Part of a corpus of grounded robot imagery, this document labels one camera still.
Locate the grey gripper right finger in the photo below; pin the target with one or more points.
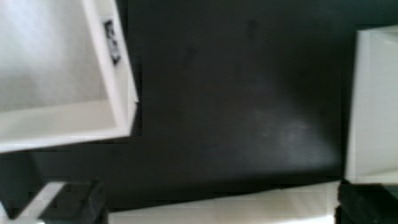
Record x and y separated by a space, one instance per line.
367 203

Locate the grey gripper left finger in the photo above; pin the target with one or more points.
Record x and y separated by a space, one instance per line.
69 203

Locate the white drawer cabinet box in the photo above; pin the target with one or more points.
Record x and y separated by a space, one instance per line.
371 159

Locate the white front drawer tray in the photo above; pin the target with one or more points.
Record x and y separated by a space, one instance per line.
67 94

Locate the white U-shaped fence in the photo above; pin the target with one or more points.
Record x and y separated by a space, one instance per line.
287 206

